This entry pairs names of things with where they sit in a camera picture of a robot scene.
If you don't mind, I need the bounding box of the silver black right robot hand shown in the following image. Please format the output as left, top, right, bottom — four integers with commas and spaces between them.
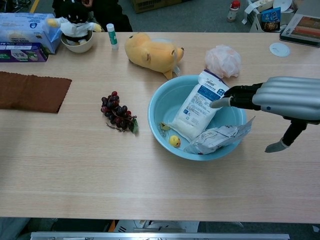
209, 76, 320, 154

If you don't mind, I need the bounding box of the pink mesh bath sponge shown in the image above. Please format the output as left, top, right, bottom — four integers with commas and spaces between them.
204, 44, 242, 79

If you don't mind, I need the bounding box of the white snack bag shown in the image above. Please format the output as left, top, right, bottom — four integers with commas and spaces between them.
183, 116, 256, 155

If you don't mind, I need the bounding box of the white bag with blue label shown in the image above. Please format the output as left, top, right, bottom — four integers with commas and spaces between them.
170, 69, 231, 141

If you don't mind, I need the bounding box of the yellow plush animal toy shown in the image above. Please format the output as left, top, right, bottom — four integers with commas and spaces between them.
124, 32, 186, 80

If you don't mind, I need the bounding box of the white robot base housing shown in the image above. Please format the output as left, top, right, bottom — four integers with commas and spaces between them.
113, 219, 200, 233

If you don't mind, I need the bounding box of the light blue plastic basin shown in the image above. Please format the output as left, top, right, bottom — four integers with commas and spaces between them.
147, 74, 248, 162

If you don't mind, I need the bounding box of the white round table cap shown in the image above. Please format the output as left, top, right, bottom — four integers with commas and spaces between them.
269, 42, 291, 58

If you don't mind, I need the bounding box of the coloured pencil tin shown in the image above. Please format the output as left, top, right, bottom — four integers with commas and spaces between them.
279, 12, 320, 48

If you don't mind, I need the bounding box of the blue snack bag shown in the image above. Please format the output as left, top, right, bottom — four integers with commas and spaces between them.
260, 6, 282, 33

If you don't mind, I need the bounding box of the white storage box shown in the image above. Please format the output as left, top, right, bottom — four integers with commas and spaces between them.
246, 0, 298, 33

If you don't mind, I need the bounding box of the white bottle with red cap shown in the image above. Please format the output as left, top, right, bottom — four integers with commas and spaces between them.
226, 0, 241, 23

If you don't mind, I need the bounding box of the small yellow duck toy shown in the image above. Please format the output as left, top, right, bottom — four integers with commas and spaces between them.
168, 135, 182, 149

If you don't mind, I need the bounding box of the small gold clip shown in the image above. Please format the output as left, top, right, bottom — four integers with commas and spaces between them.
159, 121, 172, 133

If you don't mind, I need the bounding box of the brown cardboard box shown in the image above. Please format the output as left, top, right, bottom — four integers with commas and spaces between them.
129, 0, 183, 14

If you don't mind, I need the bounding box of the dark red grape bunch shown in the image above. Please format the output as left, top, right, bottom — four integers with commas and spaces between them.
100, 90, 139, 135

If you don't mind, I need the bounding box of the green white glue stick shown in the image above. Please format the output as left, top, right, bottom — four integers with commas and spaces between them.
106, 23, 120, 50

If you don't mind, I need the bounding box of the person in black clothes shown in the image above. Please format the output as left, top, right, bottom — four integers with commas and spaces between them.
52, 0, 133, 33

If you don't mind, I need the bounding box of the beige bowl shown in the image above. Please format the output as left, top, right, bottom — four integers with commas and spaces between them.
60, 31, 95, 54

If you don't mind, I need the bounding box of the black and white plush doll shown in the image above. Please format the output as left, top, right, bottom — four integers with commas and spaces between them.
46, 0, 103, 46

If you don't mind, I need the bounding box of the brown cloth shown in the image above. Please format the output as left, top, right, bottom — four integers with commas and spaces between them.
0, 71, 73, 114

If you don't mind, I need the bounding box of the purple carton box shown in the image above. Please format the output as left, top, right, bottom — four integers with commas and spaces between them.
0, 42, 50, 63

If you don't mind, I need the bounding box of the blue white tissue pack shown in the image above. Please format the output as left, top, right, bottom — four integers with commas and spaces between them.
0, 12, 62, 55

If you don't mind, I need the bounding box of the aluminium rail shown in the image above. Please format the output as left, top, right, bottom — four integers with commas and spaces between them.
29, 231, 291, 240

